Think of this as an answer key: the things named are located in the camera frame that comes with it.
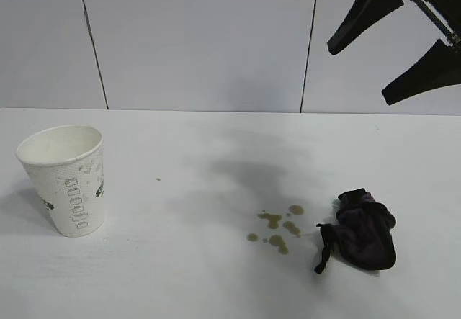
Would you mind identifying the white printed paper cup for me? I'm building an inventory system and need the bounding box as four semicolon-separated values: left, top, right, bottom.
15;124;106;237

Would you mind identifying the brown liquid spill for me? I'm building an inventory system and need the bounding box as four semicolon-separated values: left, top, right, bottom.
246;205;306;256

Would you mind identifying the dark purple cloth rag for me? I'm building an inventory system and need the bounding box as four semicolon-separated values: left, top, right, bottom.
313;188;398;275

